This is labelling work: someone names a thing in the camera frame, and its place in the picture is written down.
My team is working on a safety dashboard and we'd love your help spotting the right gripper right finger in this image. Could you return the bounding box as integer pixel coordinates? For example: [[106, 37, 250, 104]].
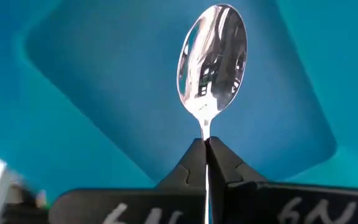
[[208, 136, 358, 224]]

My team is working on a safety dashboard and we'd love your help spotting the blue plastic tray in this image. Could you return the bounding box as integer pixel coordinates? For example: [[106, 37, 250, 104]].
[[0, 0, 358, 205]]

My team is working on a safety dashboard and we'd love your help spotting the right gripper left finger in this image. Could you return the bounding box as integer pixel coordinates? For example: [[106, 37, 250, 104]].
[[48, 138, 208, 224]]

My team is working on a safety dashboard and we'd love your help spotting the silver spoon with orange handle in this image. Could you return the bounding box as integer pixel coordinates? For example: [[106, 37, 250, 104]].
[[176, 3, 248, 224]]

